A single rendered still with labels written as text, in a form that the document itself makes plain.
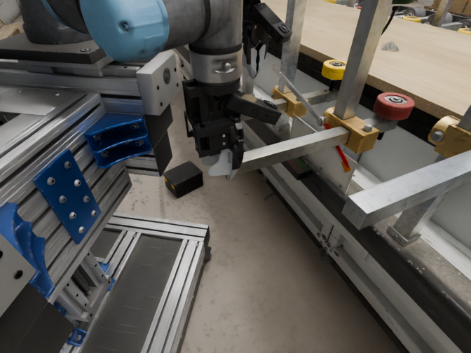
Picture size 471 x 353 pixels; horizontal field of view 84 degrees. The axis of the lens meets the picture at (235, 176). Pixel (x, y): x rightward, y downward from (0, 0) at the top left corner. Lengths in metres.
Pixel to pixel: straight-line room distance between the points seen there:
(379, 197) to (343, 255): 0.95
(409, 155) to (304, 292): 0.76
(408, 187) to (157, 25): 0.33
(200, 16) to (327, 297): 1.22
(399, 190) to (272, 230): 1.17
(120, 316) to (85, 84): 0.78
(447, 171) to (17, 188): 0.60
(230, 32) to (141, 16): 0.13
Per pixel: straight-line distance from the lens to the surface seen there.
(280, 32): 0.73
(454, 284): 0.67
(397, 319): 1.23
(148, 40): 0.30
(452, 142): 0.53
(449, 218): 0.87
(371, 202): 0.34
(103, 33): 0.31
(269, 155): 0.54
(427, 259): 0.68
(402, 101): 0.75
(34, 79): 0.73
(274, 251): 1.42
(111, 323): 1.11
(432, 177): 0.41
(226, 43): 0.38
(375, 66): 0.97
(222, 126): 0.43
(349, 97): 0.66
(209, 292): 1.31
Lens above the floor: 1.18
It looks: 41 degrees down
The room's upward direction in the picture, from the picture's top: straight up
